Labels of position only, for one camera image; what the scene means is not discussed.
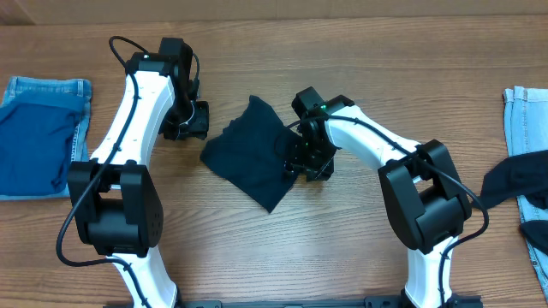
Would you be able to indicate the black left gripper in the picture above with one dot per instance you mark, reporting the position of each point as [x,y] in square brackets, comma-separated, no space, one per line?
[199,121]

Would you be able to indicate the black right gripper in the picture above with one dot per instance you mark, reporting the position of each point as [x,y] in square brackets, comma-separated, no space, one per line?
[297,160]

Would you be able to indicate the dark navy t-shirt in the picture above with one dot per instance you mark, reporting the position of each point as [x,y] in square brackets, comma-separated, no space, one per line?
[251,153]

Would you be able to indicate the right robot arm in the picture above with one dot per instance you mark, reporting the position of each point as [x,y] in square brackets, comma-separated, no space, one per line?
[425,201]

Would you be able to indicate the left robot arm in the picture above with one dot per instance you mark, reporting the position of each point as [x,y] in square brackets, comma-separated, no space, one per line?
[116,216]

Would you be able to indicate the folded blue denim shorts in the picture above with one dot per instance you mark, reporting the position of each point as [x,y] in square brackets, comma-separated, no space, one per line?
[61,92]

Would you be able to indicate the dark navy garment pile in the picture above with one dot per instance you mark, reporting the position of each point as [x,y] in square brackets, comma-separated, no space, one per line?
[525,176]

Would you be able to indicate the light blue jeans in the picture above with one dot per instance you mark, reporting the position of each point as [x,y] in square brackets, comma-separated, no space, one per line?
[525,129]

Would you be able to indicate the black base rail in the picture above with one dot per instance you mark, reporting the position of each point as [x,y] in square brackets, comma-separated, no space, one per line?
[291,304]

